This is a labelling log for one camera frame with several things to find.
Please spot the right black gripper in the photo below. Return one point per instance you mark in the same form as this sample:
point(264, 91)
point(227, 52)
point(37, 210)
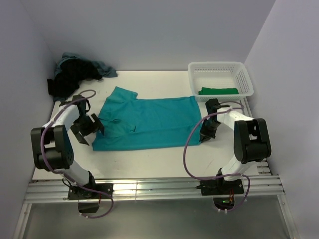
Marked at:
point(205, 135)

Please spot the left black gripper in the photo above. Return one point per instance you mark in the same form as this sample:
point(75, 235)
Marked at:
point(94, 126)

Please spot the teal t-shirt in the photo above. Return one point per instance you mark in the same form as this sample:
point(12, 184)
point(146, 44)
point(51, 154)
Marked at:
point(137, 124)

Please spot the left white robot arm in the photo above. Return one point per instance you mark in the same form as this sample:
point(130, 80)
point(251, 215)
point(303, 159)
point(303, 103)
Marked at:
point(52, 149)

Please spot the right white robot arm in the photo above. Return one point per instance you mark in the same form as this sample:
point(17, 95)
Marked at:
point(251, 143)

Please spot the rolled green t-shirt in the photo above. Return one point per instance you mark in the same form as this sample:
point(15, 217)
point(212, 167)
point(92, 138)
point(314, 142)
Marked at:
point(217, 91)

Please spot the black t-shirt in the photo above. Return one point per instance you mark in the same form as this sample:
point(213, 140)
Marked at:
point(67, 81)

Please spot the white plastic basket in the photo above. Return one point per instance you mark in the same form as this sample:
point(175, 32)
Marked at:
point(219, 75)

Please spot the grey-blue t-shirt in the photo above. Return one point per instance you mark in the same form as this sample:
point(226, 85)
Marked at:
point(103, 69)

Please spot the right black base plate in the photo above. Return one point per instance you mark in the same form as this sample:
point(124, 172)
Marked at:
point(220, 187)

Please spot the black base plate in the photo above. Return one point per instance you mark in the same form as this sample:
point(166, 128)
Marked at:
point(220, 187)
point(101, 191)

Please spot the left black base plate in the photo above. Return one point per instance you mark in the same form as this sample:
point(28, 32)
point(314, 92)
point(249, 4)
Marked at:
point(101, 191)

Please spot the aluminium rail frame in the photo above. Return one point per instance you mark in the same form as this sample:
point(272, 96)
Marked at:
point(153, 174)

